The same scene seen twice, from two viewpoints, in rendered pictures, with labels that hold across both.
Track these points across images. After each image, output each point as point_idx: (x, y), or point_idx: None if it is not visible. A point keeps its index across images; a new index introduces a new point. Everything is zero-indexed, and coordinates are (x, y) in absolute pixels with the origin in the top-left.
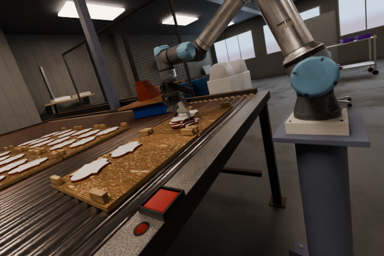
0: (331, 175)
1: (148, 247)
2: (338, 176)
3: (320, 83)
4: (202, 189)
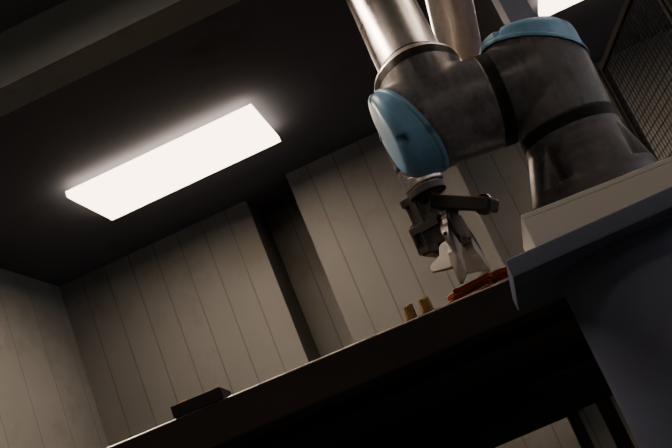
0: (625, 396)
1: (145, 437)
2: (643, 399)
3: (394, 146)
4: (275, 402)
